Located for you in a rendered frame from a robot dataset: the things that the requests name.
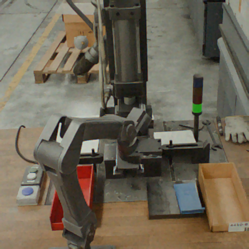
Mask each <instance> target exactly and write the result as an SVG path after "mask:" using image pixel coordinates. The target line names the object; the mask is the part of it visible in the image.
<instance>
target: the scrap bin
mask: <svg viewBox="0 0 249 249"><path fill-rule="evenodd" d="M77 176H78V180H79V183H80V186H81V188H82V191H83V194H84V198H85V200H86V202H87V204H88V206H89V208H90V210H91V211H92V206H93V193H94V181H95V176H94V166H93V165H89V166H77ZM63 217H64V215H63V207H62V204H61V202H60V200H59V196H58V195H57V192H56V189H54V195H53V200H52V205H51V211H50V214H49V219H50V223H51V229H52V231H58V230H63V228H64V225H63V222H62V218H63Z"/></svg>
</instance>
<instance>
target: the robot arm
mask: <svg viewBox="0 0 249 249"><path fill-rule="evenodd" d="M150 122H151V118H150V116H149V115H148V114H147V113H146V111H145V110H144V109H140V108H137V107H134V108H132V110H131V112H130V114H129V115H128V117H127V118H124V117H120V116H116V115H114V114H106V115H105V116H102V117H84V118H79V117H67V116H65V115H63V114H59V113H53V114H52V115H51V116H50V118H49V119H48V122H47V123H46V125H45V127H44V129H43V132H42V133H41V135H40V137H39V139H38V141H37V142H36V144H35V146H34V149H33V158H34V160H35V161H37V162H39V165H40V167H41V169H42V170H44V171H46V173H47V174H48V176H49V178H50V179H51V180H52V182H53V184H54V187H55V189H56V192H57V195H58V196H59V200H60V202H61V204H62V207H63V215H64V217H63V218H62V222H63V225H64V228H63V232H62V237H63V238H65V239H67V244H68V247H51V248H49V249H116V247H115V245H104V246H91V242H92V241H93V240H94V235H95V233H96V228H97V219H96V215H95V213H94V212H92V211H91V210H90V208H89V206H88V204H87V202H86V200H85V198H84V194H83V191H82V188H81V186H80V183H79V180H78V176H77V166H78V162H79V158H80V154H81V148H82V146H83V142H84V141H90V140H101V139H111V140H117V167H118V170H124V169H133V170H138V169H139V161H140V156H139V153H143V155H145V156H150V157H154V158H156V157H158V156H162V144H161V138H153V139H138V137H141V136H142V135H143V133H144V132H145V130H146V128H147V127H148V125H149V124H150ZM59 123H61V129H60V130H59V136H60V137H61V138H62V141H61V143H59V142H58V141H56V140H57V135H58V128H59Z"/></svg>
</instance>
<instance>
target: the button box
mask: <svg viewBox="0 0 249 249"><path fill-rule="evenodd" d="M21 127H23V128H26V127H25V126H24V125H20V126H19V128H18V131H17V135H16V141H15V146H16V151H17V153H18V154H19V155H20V156H21V157H22V158H23V159H25V160H26V161H29V162H33V163H35V165H34V166H27V167H26V170H25V173H24V177H23V178H22V182H21V186H36V185H39V188H40V190H41V188H42V183H43V180H44V175H45V171H44V170H42V169H41V167H40V166H39V165H38V162H37V161H33V160H29V159H27V158H25V156H22V155H21V153H20V151H19V150H18V146H17V141H18V135H19V130H20V129H21ZM31 168H37V169H38V171H37V172H35V174H36V177H35V178H34V179H28V174H30V172H29V170H30V169H31Z"/></svg>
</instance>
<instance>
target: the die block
mask: <svg viewBox="0 0 249 249"><path fill-rule="evenodd" d="M141 165H143V177H162V160H148V161H141ZM104 166H105V173H106V179H118V178H124V177H125V175H124V170H121V175H117V176H115V175H114V166H116V162H110V163H104Z"/></svg>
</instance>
